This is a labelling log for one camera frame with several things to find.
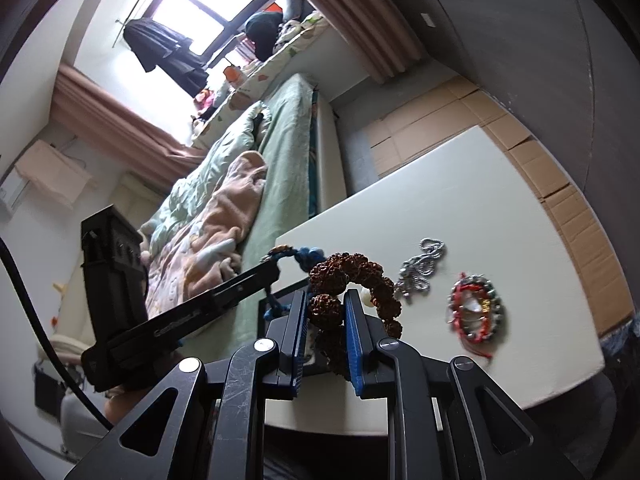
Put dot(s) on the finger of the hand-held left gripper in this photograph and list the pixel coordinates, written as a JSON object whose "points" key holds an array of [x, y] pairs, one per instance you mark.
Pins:
{"points": [[250, 285]]}

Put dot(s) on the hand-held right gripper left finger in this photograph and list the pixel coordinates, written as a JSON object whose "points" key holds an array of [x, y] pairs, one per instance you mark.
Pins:
{"points": [[300, 332]]}

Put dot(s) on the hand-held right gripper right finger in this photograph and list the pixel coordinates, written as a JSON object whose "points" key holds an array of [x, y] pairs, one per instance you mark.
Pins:
{"points": [[352, 342]]}

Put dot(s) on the pink fleece blanket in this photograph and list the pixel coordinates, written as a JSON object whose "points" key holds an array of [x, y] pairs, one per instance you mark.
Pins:
{"points": [[220, 220]]}

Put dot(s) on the pale green floral quilt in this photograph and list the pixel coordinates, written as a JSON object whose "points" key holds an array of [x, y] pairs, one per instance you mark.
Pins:
{"points": [[210, 170]]}

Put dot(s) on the bed with green sheet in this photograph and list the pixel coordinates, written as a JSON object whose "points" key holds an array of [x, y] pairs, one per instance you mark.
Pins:
{"points": [[285, 160]]}

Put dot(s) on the cloth covered air conditioner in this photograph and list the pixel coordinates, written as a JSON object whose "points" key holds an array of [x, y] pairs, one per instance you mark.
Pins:
{"points": [[50, 170]]}

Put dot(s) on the pink pleated curtain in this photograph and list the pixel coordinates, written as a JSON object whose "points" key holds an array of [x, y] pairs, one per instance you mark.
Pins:
{"points": [[115, 115], [350, 10]]}

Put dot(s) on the pink plush toy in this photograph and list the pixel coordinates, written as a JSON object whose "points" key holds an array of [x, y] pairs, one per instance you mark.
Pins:
{"points": [[204, 105]]}

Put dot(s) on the floral window seat cushion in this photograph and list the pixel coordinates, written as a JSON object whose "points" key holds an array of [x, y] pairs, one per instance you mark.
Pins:
{"points": [[280, 55]]}

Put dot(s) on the dark hanging clothes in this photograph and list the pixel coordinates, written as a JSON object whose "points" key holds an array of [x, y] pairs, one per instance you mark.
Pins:
{"points": [[160, 45]]}

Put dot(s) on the dark bag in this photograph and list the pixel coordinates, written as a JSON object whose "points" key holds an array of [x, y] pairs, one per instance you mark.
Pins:
{"points": [[262, 35]]}

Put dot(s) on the dark cloth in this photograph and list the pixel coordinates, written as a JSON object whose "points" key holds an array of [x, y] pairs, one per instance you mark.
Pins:
{"points": [[622, 345]]}

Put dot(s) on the grey pillow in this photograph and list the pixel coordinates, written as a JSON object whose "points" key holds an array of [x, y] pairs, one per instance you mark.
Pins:
{"points": [[295, 2]]}

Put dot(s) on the white wall socket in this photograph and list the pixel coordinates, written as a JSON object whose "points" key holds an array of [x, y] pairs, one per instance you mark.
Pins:
{"points": [[429, 19]]}

